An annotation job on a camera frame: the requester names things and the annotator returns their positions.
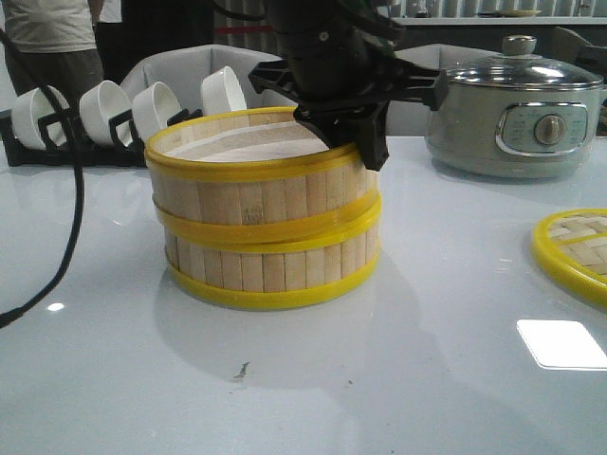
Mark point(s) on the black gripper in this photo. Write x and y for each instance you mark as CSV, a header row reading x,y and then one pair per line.
x,y
347,85

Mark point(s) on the bamboo steamer basket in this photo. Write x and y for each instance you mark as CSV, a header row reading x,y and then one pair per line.
x,y
260,201
310,273

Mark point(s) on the bamboo steamer lid yellow rim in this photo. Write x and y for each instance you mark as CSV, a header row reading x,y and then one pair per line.
x,y
570,248

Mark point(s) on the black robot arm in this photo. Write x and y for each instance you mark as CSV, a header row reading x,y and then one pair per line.
x,y
323,25

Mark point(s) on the right grey chair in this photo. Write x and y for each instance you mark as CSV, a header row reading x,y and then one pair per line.
x,y
411,119

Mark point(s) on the grey chair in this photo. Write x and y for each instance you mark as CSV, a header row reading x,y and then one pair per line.
x,y
411,119
183,70

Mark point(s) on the white bowl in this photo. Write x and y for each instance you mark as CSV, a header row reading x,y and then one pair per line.
x,y
26,112
152,108
97,106
221,92

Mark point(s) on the grey electric cooking pot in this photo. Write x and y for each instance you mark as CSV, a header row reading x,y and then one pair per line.
x,y
515,133

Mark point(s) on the dark sideboard cabinet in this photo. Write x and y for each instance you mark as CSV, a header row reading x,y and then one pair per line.
x,y
487,33

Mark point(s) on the glass pot lid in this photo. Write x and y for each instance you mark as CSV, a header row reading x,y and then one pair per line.
x,y
518,67

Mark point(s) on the left grey chair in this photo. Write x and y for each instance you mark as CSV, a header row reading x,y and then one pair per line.
x,y
183,70

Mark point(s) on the black dish rack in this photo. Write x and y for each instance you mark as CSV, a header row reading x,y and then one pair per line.
x,y
126,148

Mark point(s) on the person in black clothes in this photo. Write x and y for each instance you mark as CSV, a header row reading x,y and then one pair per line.
x,y
127,32

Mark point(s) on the person in beige shirt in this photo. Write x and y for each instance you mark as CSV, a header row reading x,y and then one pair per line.
x,y
57,42

